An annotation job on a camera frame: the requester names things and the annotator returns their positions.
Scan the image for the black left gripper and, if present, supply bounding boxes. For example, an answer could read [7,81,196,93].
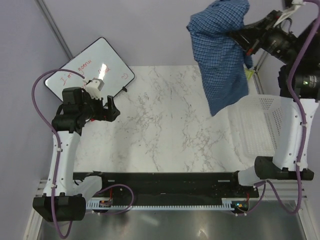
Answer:
[79,91,120,122]

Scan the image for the blue checked long sleeve shirt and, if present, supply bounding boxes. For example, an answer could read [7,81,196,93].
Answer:
[186,0,253,116]

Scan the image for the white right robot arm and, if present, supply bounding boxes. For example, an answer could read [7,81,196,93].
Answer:
[228,10,320,197]

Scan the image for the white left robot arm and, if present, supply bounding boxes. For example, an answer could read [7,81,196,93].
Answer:
[32,87,120,222]

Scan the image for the green illustrated book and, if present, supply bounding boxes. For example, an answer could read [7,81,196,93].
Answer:
[244,68,255,80]

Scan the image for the whiteboard with red writing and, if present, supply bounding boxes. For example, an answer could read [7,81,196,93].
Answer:
[44,37,135,104]

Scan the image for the white perforated plastic basket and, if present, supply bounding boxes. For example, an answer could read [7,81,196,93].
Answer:
[226,94,284,159]

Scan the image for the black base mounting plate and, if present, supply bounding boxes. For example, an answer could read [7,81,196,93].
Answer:
[73,171,259,206]

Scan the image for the right grey corner post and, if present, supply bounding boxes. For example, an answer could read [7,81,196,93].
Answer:
[253,50,268,95]

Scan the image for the grey corner post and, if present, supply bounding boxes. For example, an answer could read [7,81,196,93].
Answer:
[35,0,74,60]
[253,50,268,95]

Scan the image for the left grey corner post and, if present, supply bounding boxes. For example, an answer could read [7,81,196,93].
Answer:
[35,0,74,60]

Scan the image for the aluminium frame rails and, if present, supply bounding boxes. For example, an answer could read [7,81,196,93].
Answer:
[22,180,47,240]

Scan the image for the white slotted cable duct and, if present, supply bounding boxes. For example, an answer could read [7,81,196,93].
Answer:
[86,198,248,212]

